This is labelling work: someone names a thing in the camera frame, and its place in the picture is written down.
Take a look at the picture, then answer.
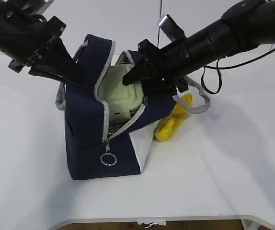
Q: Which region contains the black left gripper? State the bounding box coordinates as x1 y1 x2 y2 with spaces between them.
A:
8 15 84 85

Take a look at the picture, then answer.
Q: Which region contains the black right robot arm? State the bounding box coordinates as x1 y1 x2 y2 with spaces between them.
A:
122 0 275 94

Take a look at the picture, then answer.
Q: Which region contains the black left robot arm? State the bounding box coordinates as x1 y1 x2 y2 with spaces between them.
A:
0 0 84 86

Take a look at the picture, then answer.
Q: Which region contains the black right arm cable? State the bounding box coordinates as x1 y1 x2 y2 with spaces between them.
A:
201 43 275 95

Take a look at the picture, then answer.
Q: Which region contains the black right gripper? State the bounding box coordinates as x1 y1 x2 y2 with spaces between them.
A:
122 37 190 93

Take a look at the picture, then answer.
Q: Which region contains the white paper scrap under table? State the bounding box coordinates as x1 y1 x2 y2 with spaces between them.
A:
137 220 167 229

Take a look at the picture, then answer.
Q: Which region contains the navy blue lunch bag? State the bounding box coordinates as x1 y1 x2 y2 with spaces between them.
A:
56 34 211 180

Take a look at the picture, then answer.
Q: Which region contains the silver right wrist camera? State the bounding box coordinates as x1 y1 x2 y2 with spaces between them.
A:
157 14 185 42

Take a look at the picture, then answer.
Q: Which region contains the yellow toy banana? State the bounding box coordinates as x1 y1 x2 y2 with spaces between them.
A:
154 102 188 142

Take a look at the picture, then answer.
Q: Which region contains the green lid glass container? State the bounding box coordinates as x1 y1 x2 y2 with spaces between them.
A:
98 64 143 124

